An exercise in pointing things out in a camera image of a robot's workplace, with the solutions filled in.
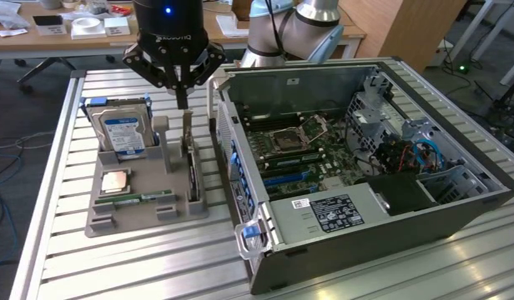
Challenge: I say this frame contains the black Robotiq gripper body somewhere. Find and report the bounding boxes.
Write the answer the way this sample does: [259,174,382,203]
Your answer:
[131,0,208,68]

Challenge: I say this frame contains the graphics card with metal bracket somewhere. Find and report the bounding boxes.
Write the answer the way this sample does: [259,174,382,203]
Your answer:
[179,107,203,204]

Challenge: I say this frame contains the white paper stack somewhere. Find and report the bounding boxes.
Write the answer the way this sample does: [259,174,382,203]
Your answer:
[215,14,252,38]

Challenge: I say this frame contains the plain white box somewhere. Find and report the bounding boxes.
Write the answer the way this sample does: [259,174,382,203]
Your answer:
[103,17,131,37]

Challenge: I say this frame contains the brown cardboard box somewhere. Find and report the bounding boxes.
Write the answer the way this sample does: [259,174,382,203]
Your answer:
[231,0,252,23]

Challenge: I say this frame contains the white tape roll block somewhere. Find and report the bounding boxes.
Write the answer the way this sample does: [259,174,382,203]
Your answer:
[69,17,108,41]

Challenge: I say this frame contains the dark bagged parts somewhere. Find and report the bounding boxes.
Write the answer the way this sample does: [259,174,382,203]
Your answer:
[88,2,111,16]

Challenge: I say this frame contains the hard disk in blue caddy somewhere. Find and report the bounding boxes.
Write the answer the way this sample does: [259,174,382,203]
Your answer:
[78,92,157,161]

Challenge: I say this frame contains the black wheeled chair base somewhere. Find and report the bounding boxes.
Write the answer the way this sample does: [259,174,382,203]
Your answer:
[14,54,116,93]

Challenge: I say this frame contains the white box with black top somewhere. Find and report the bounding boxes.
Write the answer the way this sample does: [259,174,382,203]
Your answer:
[32,14,68,37]

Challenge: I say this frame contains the CPU socket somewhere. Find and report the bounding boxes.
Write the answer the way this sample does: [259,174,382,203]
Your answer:
[268,126,311,154]

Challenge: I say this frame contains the clear plastic bag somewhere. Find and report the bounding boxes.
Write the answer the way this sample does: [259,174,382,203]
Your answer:
[0,7,32,31]

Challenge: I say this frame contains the installed green RAM stick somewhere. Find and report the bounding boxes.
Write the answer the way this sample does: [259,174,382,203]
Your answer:
[261,151,325,167]

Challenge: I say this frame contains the CPU chip with copper lid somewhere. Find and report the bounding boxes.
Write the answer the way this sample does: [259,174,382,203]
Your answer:
[99,170,132,194]

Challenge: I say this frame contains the grey plastic parts rack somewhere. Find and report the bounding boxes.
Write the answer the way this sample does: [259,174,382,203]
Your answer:
[83,114,211,239]

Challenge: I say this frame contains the loose green RAM stick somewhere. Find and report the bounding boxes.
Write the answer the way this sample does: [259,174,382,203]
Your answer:
[96,188,175,204]

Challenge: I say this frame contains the perforated metal disk bay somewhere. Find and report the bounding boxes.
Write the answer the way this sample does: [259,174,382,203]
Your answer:
[346,90,408,151]

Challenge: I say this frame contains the green motherboard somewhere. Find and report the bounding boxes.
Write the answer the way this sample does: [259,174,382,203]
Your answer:
[239,112,368,203]

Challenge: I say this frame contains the wooden cabinet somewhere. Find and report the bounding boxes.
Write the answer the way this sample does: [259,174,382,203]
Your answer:
[337,0,468,73]

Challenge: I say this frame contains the silver power supply unit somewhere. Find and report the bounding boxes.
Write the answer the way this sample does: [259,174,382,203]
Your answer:
[268,182,391,246]

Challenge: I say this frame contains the white control box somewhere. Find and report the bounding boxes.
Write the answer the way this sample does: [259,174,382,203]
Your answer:
[434,40,455,68]

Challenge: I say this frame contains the black plastic air shroud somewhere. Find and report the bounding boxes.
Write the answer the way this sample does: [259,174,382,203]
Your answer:
[364,173,440,218]

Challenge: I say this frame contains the slanted metal disk bay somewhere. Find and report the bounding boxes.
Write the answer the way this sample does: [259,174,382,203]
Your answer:
[415,165,491,204]

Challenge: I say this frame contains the open dark grey PC case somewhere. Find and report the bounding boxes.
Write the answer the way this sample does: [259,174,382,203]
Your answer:
[205,61,514,296]

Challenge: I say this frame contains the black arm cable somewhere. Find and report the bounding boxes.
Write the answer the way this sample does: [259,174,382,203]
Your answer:
[264,0,289,62]

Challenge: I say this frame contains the white floor cable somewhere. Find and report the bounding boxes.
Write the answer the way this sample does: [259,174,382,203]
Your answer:
[0,131,53,151]

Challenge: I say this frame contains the black power wire bundle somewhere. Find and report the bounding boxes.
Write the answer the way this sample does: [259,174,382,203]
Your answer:
[372,140,415,174]

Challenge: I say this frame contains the thin red wire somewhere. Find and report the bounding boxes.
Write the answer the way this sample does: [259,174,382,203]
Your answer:
[399,146,412,170]

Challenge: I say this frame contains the blue data wire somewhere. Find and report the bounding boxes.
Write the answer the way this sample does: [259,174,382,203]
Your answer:
[410,140,446,173]

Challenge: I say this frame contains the blue floor cable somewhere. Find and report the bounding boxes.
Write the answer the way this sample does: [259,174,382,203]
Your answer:
[0,149,22,269]

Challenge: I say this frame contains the white desk frame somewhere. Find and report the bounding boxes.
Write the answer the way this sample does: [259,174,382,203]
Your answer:
[448,0,514,85]

